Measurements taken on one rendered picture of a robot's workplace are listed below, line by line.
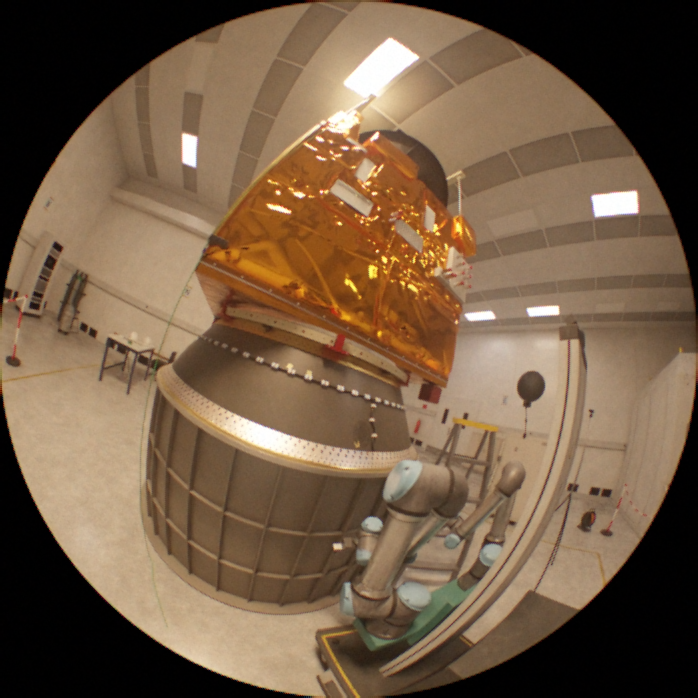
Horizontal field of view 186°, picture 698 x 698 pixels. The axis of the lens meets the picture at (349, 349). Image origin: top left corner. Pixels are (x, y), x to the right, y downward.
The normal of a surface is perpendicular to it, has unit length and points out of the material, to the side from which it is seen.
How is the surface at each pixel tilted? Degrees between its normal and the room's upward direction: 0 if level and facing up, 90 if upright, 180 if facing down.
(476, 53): 180
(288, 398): 62
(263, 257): 93
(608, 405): 90
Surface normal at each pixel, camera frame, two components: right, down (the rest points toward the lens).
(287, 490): 0.30, -0.10
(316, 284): 0.56, 0.00
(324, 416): 0.46, -0.50
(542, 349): -0.78, -0.36
